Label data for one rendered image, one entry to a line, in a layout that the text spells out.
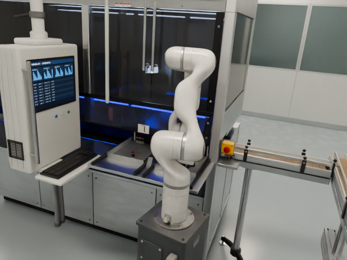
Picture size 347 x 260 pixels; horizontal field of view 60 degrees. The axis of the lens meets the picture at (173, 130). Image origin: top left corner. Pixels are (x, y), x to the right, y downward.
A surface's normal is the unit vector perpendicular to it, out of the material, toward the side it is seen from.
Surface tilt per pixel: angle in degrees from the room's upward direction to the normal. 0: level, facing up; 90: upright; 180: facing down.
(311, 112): 90
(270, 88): 90
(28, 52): 90
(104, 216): 90
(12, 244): 0
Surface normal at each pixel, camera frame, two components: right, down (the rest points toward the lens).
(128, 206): -0.35, 0.29
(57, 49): 0.93, 0.18
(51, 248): 0.07, -0.94
